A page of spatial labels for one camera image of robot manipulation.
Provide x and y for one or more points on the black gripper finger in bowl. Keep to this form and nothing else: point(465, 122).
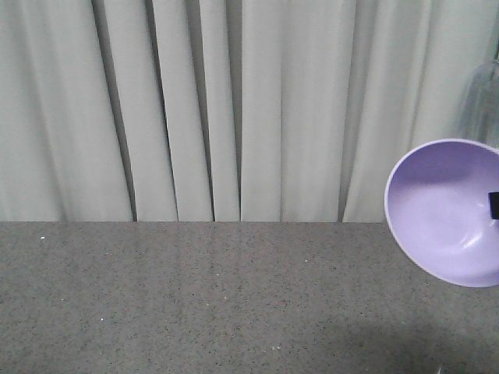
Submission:
point(494, 204)

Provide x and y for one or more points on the purple plastic bowl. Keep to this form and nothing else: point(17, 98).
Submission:
point(437, 208)

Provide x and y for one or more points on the white blender with glass jar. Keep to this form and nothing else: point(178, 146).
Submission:
point(479, 118)

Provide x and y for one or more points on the grey window curtain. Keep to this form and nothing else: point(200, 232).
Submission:
point(226, 110)

